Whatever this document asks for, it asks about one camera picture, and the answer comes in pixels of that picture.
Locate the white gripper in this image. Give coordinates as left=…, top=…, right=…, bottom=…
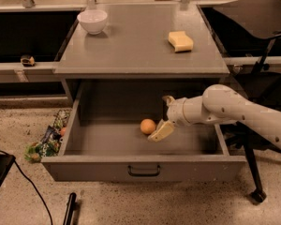
left=148, top=96, right=187, bottom=142

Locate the orange fruit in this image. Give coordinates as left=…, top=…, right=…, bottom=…
left=140, top=119, right=156, bottom=135

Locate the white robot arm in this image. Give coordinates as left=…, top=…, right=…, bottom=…
left=148, top=84, right=281, bottom=149

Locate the grey open drawer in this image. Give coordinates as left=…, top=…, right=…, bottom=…
left=42, top=80, right=245, bottom=182

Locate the yellow sponge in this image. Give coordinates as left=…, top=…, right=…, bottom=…
left=168, top=31, right=194, bottom=53

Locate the white ceramic bowl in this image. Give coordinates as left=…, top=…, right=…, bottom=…
left=77, top=9, right=108, bottom=35

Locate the black office chair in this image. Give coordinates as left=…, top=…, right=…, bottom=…
left=209, top=0, right=281, bottom=203

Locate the black cylindrical rod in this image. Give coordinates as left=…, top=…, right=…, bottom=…
left=63, top=192, right=77, bottom=225

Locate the small yellow black object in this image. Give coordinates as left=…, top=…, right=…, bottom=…
left=21, top=54, right=36, bottom=67

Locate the black drawer handle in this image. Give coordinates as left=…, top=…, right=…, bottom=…
left=127, top=165, right=161, bottom=177

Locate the black cable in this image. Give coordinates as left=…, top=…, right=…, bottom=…
left=0, top=148, right=54, bottom=225

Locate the metal shelf rail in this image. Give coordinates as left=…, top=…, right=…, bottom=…
left=0, top=62, right=59, bottom=83

